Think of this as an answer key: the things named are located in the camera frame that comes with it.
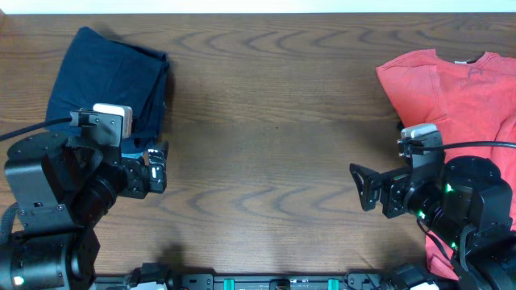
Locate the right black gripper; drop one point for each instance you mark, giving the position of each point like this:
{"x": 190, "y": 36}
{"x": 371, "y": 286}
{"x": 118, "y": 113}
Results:
{"x": 397, "y": 181}

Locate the red t-shirt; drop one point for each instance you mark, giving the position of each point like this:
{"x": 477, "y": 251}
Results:
{"x": 467, "y": 101}

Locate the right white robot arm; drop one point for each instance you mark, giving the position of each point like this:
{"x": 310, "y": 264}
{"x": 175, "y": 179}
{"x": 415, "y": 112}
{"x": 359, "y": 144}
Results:
{"x": 463, "y": 204}

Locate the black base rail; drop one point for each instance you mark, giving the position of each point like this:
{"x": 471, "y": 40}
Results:
{"x": 160, "y": 277}

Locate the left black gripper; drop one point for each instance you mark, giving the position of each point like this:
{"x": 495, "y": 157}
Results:
{"x": 137, "y": 177}

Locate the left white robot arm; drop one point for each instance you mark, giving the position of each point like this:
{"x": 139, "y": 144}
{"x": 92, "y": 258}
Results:
{"x": 63, "y": 186}

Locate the navy blue shorts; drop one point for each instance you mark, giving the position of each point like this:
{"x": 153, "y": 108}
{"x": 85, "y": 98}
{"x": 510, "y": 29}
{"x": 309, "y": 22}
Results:
{"x": 98, "y": 70}

